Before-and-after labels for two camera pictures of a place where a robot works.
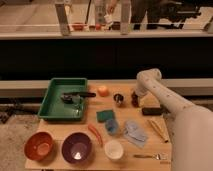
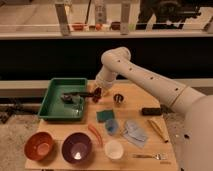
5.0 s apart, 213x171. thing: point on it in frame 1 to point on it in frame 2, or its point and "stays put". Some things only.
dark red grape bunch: x=134 y=99 to x=97 y=94
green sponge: x=104 y=115 stays put
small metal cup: x=118 y=98 stays put
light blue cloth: x=135 y=134 stays put
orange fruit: x=103 y=91 stays put
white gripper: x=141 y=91 to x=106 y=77
